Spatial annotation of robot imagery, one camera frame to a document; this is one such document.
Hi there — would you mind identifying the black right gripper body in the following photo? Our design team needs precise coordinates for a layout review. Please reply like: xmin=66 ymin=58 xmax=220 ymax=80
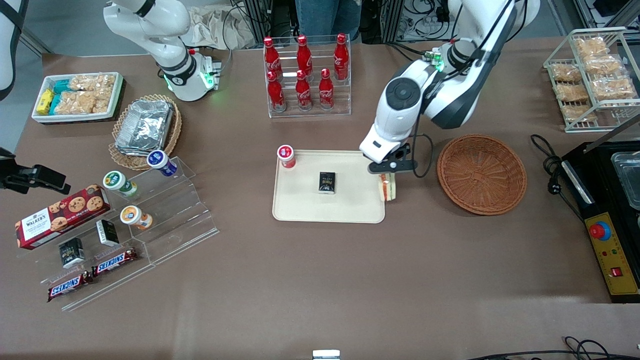
xmin=0 ymin=147 xmax=34 ymax=194

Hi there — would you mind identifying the triangular white bread sandwich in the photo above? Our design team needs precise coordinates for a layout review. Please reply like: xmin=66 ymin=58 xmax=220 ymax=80
xmin=378 ymin=172 xmax=397 ymax=202

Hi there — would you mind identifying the cream plastic tray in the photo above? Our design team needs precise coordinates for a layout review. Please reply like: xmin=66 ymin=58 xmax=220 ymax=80
xmin=272 ymin=150 xmax=386 ymax=224

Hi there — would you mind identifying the brown round wicker basket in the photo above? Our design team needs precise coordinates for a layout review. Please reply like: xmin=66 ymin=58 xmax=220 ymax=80
xmin=437 ymin=134 xmax=528 ymax=216

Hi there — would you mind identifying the light tan wicker basket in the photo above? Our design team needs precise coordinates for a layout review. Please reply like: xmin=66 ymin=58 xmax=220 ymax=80
xmin=108 ymin=93 xmax=183 ymax=171

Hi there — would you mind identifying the red Walkers cookie box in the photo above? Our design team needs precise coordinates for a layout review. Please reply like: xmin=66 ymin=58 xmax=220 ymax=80
xmin=14 ymin=184 xmax=112 ymax=250

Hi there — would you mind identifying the clear acrylic bottle rack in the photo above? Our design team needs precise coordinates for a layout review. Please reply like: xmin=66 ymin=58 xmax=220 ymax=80
xmin=263 ymin=34 xmax=352 ymax=119

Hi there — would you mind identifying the green lid yogurt cup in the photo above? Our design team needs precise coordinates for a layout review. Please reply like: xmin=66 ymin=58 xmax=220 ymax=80
xmin=102 ymin=170 xmax=138 ymax=197

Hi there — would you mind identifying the red cola bottle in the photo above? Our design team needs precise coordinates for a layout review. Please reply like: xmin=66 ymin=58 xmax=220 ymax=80
xmin=318 ymin=68 xmax=335 ymax=110
xmin=297 ymin=34 xmax=314 ymax=81
xmin=295 ymin=70 xmax=313 ymax=111
xmin=263 ymin=36 xmax=284 ymax=83
xmin=333 ymin=33 xmax=350 ymax=82
xmin=266 ymin=71 xmax=287 ymax=112

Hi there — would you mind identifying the yellow snack pack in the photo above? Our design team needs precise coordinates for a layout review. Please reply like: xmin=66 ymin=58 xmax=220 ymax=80
xmin=36 ymin=89 xmax=55 ymax=115

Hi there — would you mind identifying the rice cracker bag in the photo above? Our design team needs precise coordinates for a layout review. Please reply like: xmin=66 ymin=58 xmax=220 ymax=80
xmin=54 ymin=91 xmax=97 ymax=115
xmin=69 ymin=74 xmax=117 ymax=93

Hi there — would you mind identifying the orange lid yogurt cup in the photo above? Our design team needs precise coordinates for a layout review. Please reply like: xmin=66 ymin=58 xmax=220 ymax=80
xmin=119 ymin=205 xmax=154 ymax=231

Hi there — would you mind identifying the Snickers chocolate bar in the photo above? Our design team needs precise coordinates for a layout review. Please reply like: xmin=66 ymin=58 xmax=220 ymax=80
xmin=47 ymin=271 xmax=94 ymax=303
xmin=91 ymin=248 xmax=138 ymax=277

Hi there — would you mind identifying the red lid yogurt cup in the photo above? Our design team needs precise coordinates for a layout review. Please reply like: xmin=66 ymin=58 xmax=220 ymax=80
xmin=277 ymin=144 xmax=297 ymax=170

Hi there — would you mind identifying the stack of foil trays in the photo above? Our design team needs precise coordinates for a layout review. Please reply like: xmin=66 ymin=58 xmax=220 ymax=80
xmin=115 ymin=99 xmax=174 ymax=157

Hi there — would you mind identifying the white rectangular snack bin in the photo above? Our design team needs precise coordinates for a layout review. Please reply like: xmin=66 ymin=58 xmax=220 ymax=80
xmin=31 ymin=72 xmax=124 ymax=124

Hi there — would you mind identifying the blue lid yogurt cup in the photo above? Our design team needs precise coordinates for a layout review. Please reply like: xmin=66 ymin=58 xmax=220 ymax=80
xmin=146 ymin=149 xmax=179 ymax=177

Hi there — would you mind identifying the person in blue jeans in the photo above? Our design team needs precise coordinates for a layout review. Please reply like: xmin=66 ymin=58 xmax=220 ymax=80
xmin=294 ymin=0 xmax=363 ymax=42

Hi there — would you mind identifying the clear acrylic stepped shelf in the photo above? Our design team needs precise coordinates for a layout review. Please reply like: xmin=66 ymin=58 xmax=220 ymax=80
xmin=20 ymin=156 xmax=220 ymax=312

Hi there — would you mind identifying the fried snack bag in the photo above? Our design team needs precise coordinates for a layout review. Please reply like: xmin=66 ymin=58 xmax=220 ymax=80
xmin=550 ymin=63 xmax=582 ymax=84
xmin=556 ymin=83 xmax=589 ymax=104
xmin=592 ymin=77 xmax=637 ymax=101
xmin=584 ymin=54 xmax=624 ymax=77
xmin=562 ymin=104 xmax=599 ymax=124
xmin=574 ymin=37 xmax=609 ymax=57

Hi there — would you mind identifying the black appliance housing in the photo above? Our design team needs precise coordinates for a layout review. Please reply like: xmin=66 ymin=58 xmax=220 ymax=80
xmin=561 ymin=141 xmax=640 ymax=304

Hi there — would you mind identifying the crumpled beige paper bag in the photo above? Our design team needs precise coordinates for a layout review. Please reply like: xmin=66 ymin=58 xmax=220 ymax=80
xmin=182 ymin=4 xmax=256 ymax=51

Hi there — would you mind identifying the red emergency stop button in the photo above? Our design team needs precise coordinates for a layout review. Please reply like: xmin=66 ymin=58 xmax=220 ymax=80
xmin=588 ymin=220 xmax=612 ymax=242

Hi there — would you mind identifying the clear plastic container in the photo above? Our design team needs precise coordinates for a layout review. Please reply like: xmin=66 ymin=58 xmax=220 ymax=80
xmin=610 ymin=152 xmax=640 ymax=211

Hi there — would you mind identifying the yellow control panel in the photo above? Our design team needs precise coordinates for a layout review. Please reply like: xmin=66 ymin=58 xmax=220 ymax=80
xmin=584 ymin=212 xmax=640 ymax=297

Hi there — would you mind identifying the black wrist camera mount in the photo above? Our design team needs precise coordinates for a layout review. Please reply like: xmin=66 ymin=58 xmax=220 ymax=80
xmin=384 ymin=143 xmax=412 ymax=162

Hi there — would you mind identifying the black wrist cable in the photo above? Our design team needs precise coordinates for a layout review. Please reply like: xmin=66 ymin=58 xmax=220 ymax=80
xmin=411 ymin=10 xmax=516 ymax=179

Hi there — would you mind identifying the silver aluminium frame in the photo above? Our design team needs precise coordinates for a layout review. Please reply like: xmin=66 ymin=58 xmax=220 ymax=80
xmin=379 ymin=0 xmax=407 ymax=44

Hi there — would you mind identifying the tangle of black background cables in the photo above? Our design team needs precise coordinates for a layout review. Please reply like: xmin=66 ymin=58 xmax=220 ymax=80
xmin=400 ymin=0 xmax=453 ymax=43

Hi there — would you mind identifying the black power cable with plug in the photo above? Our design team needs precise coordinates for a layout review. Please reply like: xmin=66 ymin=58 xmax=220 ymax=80
xmin=530 ymin=134 xmax=587 ymax=222

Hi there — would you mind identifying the white wire snack rack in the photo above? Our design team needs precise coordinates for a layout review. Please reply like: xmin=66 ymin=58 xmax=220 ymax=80
xmin=543 ymin=26 xmax=640 ymax=133

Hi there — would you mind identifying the black floor cable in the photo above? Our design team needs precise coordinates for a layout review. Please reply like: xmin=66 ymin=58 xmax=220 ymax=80
xmin=465 ymin=336 xmax=640 ymax=360

